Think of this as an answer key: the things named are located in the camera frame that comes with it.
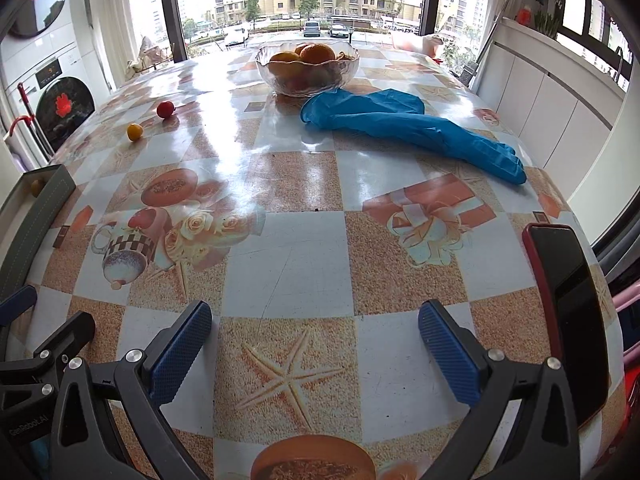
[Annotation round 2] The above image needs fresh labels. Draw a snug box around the smartphone with red case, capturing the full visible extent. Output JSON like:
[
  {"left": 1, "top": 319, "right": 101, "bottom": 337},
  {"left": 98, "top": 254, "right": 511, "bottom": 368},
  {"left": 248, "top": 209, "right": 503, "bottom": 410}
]
[{"left": 522, "top": 223, "right": 612, "bottom": 423}]

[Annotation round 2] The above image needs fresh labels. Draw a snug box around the patterned plastic tablecloth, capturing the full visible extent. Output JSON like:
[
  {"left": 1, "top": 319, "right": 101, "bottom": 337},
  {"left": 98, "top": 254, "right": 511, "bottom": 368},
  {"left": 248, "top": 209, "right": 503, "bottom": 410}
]
[{"left": 0, "top": 35, "right": 626, "bottom": 480}]

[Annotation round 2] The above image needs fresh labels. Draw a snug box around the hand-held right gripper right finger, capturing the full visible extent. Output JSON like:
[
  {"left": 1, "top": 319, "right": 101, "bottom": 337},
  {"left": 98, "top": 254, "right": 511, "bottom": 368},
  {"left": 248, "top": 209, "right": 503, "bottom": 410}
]
[{"left": 417, "top": 300, "right": 583, "bottom": 480}]

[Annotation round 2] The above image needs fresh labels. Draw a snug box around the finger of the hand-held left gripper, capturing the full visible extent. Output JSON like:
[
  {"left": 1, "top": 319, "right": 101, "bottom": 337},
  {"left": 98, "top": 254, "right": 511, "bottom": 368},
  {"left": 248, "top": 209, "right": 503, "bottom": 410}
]
[
  {"left": 0, "top": 285, "right": 39, "bottom": 326},
  {"left": 0, "top": 311, "right": 96, "bottom": 387}
]

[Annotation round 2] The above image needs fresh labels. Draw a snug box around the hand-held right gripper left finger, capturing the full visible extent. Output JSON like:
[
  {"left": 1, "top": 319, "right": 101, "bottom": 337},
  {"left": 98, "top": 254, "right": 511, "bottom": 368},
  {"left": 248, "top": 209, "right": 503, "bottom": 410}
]
[{"left": 50, "top": 300, "right": 213, "bottom": 480}]

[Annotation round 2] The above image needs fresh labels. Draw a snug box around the blue rubber glove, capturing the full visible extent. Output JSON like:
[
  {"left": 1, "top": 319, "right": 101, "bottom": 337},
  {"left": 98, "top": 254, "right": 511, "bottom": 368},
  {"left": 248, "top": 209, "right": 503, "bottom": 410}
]
[{"left": 300, "top": 88, "right": 527, "bottom": 186}]

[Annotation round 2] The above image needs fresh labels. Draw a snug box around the red handled mop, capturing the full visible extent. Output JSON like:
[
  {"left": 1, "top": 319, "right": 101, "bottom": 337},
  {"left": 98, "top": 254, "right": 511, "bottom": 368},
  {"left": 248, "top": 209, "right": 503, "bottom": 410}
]
[{"left": 7, "top": 84, "right": 56, "bottom": 161}]

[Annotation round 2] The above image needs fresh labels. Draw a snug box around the white dryer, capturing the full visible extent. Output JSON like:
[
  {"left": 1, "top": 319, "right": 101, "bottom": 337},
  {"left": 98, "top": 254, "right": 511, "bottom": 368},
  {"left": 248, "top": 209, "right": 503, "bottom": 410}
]
[{"left": 0, "top": 0, "right": 76, "bottom": 61}]

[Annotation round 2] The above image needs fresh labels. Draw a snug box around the red and white plastic bag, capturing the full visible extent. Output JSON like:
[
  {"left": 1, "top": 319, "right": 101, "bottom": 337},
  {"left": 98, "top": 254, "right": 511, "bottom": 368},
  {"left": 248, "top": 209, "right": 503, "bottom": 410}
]
[{"left": 392, "top": 31, "right": 446, "bottom": 59}]

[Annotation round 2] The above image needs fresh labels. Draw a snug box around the green potted plant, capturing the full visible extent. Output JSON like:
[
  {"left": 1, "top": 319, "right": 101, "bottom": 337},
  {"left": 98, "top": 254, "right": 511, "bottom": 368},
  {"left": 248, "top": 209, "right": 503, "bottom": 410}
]
[{"left": 532, "top": 0, "right": 564, "bottom": 39}]

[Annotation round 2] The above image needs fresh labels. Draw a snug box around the grey shallow box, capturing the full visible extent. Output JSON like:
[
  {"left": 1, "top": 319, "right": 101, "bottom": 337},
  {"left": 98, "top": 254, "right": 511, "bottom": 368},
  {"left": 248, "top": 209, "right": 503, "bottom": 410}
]
[{"left": 0, "top": 164, "right": 77, "bottom": 303}]

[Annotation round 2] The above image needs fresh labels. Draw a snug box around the clear glass bowl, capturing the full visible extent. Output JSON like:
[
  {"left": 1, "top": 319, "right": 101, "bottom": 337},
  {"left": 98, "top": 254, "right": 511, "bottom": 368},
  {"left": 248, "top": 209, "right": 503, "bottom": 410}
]
[{"left": 255, "top": 42, "right": 360, "bottom": 98}]

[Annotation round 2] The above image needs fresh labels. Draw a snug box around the white cabinet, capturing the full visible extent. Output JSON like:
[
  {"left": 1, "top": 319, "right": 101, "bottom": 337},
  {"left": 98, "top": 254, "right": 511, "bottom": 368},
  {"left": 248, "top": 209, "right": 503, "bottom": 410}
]
[{"left": 472, "top": 17, "right": 628, "bottom": 196}]

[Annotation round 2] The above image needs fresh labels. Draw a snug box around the white washing machine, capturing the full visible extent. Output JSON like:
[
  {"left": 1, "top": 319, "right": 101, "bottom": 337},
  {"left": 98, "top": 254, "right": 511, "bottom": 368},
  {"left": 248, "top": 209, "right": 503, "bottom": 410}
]
[{"left": 0, "top": 45, "right": 109, "bottom": 171}]

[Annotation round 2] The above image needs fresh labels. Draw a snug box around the wire rack with cloth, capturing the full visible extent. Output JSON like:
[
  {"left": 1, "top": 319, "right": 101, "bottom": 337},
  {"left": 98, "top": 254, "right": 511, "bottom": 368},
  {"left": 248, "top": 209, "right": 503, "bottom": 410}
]
[{"left": 125, "top": 35, "right": 174, "bottom": 81}]

